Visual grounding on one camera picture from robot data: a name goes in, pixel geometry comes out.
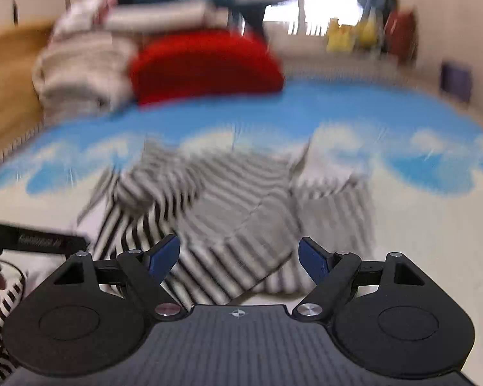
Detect black white striped hooded top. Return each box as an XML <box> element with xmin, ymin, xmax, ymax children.
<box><xmin>76</xmin><ymin>136</ymin><xmax>378</xmax><ymax>307</ymax></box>

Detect red cushion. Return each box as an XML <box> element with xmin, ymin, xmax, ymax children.
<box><xmin>384</xmin><ymin>7</ymin><xmax>418</xmax><ymax>64</ymax></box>

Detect yellow plush toy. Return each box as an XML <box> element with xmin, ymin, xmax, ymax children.
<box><xmin>356</xmin><ymin>15</ymin><xmax>378</xmax><ymax>47</ymax></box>
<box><xmin>326</xmin><ymin>18</ymin><xmax>357</xmax><ymax>53</ymax></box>

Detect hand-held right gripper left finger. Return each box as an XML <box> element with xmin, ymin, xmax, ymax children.
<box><xmin>47</xmin><ymin>233</ymin><xmax>194</xmax><ymax>323</ymax></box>

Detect folded red blanket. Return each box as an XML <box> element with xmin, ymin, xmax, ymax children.
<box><xmin>129</xmin><ymin>30</ymin><xmax>286</xmax><ymax>107</ymax></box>

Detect wooden bed frame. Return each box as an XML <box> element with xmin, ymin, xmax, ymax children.
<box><xmin>0</xmin><ymin>19</ymin><xmax>483</xmax><ymax>226</ymax></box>

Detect purple box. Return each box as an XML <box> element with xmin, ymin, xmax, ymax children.
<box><xmin>440</xmin><ymin>61</ymin><xmax>473</xmax><ymax>106</ymax></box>

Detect folded white quilt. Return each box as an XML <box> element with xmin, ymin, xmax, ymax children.
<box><xmin>31</xmin><ymin>32</ymin><xmax>141</xmax><ymax>120</ymax></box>

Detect white and pink cloth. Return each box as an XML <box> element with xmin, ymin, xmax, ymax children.
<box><xmin>53</xmin><ymin>0</ymin><xmax>118</xmax><ymax>40</ymax></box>

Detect folded cream blanket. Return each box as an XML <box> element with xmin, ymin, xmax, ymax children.
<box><xmin>104</xmin><ymin>0</ymin><xmax>231</xmax><ymax>36</ymax></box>

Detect blue and beige bed sheet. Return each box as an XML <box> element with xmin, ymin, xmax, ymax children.
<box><xmin>0</xmin><ymin>79</ymin><xmax>483</xmax><ymax>314</ymax></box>

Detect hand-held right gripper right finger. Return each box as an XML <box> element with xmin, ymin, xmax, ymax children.
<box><xmin>292</xmin><ymin>236</ymin><xmax>427</xmax><ymax>324</ymax></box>

